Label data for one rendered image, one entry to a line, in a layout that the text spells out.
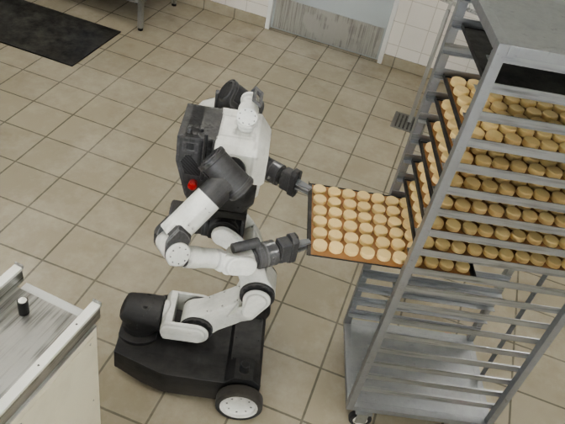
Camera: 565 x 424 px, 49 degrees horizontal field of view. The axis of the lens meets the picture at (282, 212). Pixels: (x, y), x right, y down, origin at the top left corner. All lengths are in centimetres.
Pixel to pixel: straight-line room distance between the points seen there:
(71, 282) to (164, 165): 108
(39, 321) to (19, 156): 215
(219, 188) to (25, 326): 71
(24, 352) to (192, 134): 82
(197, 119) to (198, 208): 36
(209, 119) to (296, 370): 139
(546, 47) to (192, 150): 107
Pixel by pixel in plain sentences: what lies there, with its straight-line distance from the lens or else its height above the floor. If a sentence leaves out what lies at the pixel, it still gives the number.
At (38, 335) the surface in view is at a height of 84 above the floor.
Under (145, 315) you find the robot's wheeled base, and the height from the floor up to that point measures 32.
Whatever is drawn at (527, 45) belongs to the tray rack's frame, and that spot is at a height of 182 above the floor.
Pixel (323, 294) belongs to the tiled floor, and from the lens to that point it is 336.
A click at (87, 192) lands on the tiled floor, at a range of 379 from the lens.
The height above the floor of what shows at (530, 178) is 141.
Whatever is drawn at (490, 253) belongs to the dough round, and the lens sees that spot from 226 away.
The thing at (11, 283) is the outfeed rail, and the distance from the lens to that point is 213.
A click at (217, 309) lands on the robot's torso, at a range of 264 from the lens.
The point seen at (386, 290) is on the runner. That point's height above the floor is 41.
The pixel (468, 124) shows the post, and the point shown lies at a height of 157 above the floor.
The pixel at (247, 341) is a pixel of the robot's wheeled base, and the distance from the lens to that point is 284.
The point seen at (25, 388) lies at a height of 89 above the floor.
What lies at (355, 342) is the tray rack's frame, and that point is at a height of 15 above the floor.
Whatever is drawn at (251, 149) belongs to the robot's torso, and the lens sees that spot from 200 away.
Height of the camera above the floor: 243
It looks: 40 degrees down
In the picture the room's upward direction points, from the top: 12 degrees clockwise
